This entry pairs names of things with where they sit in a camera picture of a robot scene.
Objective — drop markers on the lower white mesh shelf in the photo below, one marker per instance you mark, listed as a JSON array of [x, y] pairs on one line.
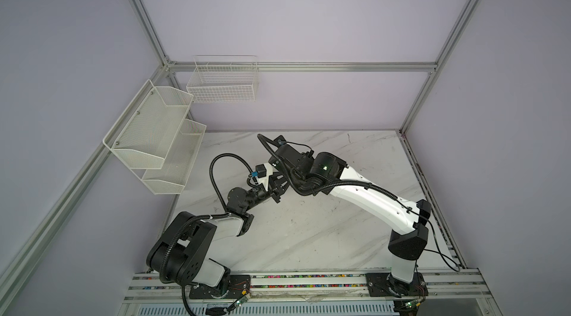
[[172, 178]]

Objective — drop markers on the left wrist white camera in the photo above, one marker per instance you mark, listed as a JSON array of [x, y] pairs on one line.
[[262, 174]]

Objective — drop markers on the aluminium front rail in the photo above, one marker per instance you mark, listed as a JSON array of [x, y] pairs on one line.
[[312, 286]]

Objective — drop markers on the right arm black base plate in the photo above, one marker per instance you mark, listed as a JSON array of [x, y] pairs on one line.
[[385, 285]]

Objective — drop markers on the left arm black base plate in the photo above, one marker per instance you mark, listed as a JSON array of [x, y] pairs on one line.
[[223, 289]]

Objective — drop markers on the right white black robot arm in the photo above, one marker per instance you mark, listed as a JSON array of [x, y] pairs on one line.
[[328, 174]]

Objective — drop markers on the upper white mesh shelf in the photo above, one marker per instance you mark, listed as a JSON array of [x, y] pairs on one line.
[[144, 134]]

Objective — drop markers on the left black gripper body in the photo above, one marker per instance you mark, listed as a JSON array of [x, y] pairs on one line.
[[258, 195]]

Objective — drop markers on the white wire basket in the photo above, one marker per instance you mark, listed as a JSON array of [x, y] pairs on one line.
[[224, 79]]

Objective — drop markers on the white mesh shelf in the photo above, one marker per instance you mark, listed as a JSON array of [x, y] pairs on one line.
[[144, 134], [172, 178]]

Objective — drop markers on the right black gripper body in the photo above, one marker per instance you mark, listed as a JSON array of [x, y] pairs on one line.
[[282, 172]]

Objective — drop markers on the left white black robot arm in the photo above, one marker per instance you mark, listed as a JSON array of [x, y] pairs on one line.
[[181, 255]]

